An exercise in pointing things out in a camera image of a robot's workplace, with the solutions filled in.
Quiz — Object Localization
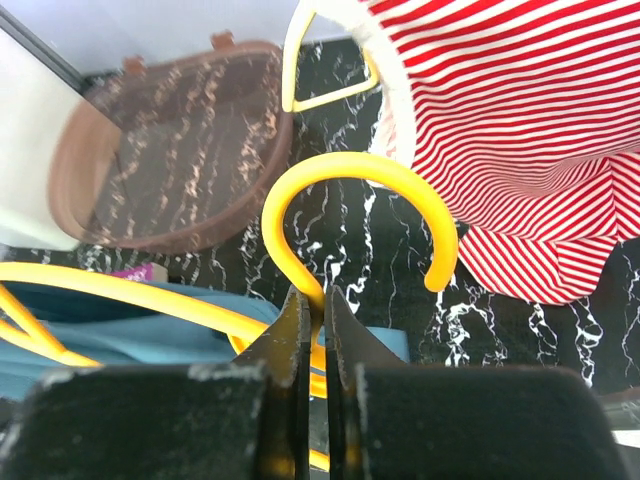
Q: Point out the blue tank top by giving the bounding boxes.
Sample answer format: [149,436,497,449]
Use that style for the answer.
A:
[1,282,410,401]

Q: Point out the red white striped top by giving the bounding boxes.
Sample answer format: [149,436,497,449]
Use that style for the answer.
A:
[359,1,639,304]

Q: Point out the white rectangular bin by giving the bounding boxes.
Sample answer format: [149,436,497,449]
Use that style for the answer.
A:
[0,32,81,251]

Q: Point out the black marble pattern mat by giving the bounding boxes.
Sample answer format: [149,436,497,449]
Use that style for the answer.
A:
[1,39,639,394]

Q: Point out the yellow plastic hanger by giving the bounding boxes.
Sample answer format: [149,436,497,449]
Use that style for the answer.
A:
[281,0,382,113]

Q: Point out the brown transparent oval basket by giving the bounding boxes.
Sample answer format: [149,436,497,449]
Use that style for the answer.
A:
[48,32,293,254]

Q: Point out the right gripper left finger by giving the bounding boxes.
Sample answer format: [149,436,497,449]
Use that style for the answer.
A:
[1,289,310,479]

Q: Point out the purple treehouse book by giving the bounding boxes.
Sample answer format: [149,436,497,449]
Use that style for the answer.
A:
[111,263,169,283]

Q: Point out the orange plastic hanger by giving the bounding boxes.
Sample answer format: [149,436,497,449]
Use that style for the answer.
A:
[0,151,459,474]

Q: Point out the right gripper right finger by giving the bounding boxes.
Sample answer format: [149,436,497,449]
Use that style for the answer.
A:
[324,287,631,479]

